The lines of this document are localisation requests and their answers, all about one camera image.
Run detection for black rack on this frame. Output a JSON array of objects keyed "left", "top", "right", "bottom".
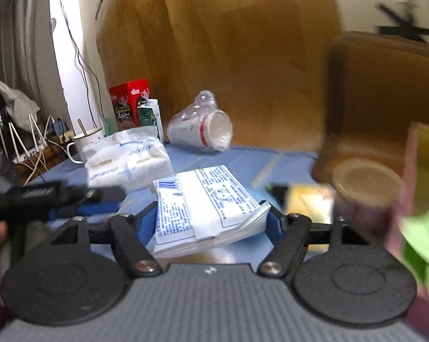
[{"left": 376, "top": 3, "right": 429, "bottom": 43}]

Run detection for brown box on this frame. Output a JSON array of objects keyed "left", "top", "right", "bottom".
[{"left": 312, "top": 32, "right": 429, "bottom": 186}]

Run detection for black wall cable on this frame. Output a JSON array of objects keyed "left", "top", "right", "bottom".
[{"left": 50, "top": 0, "right": 105, "bottom": 129}]

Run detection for white enamel mug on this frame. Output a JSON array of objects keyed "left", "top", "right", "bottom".
[{"left": 66, "top": 126, "right": 105, "bottom": 164}]

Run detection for white blue-print tissue pack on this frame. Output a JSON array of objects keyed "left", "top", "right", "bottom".
[{"left": 152, "top": 165, "right": 272, "bottom": 259}]

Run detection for red snack box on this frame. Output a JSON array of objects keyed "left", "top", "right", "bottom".
[{"left": 108, "top": 78, "right": 153, "bottom": 132}]

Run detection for bagged stack of plastic cups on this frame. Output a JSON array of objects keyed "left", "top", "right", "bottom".
[{"left": 166, "top": 91, "right": 233, "bottom": 153}]

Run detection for pink box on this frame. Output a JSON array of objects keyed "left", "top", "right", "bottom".
[{"left": 385, "top": 121, "right": 429, "bottom": 257}]

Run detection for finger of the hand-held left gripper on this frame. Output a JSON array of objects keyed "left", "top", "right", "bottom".
[
  {"left": 84, "top": 185, "right": 127, "bottom": 203},
  {"left": 48, "top": 202, "right": 120, "bottom": 221}
]

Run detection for yellow card pack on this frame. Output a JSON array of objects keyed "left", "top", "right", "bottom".
[{"left": 284, "top": 184, "right": 338, "bottom": 223}]

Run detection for white cables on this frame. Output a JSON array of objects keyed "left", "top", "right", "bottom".
[{"left": 20, "top": 148, "right": 56, "bottom": 186}]

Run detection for wooden board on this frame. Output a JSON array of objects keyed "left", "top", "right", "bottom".
[{"left": 95, "top": 0, "right": 343, "bottom": 150}]

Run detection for large white tissue bag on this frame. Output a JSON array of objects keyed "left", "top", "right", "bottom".
[{"left": 82, "top": 128, "right": 174, "bottom": 193}]

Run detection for green paper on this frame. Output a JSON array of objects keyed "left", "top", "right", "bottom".
[{"left": 401, "top": 210, "right": 429, "bottom": 296}]

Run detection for blue mat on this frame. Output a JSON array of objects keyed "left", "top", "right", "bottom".
[{"left": 24, "top": 142, "right": 389, "bottom": 268}]

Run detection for white router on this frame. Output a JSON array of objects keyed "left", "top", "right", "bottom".
[{"left": 8, "top": 112, "right": 56, "bottom": 162}]

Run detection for green white drink carton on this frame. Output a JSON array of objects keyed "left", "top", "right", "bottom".
[{"left": 137, "top": 99, "right": 164, "bottom": 142}]

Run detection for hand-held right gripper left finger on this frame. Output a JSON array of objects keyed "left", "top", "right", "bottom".
[{"left": 50, "top": 201, "right": 162, "bottom": 278}]

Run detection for grey cloth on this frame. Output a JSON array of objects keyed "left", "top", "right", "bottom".
[{"left": 0, "top": 75, "right": 40, "bottom": 129}]

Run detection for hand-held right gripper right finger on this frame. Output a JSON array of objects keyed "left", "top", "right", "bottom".
[{"left": 257, "top": 213, "right": 372, "bottom": 278}]

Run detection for grey curtain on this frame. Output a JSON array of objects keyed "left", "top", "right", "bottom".
[{"left": 0, "top": 0, "right": 63, "bottom": 115}]

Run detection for tin can with plastic lid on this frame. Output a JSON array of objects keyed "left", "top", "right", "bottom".
[{"left": 330, "top": 158, "right": 405, "bottom": 236}]

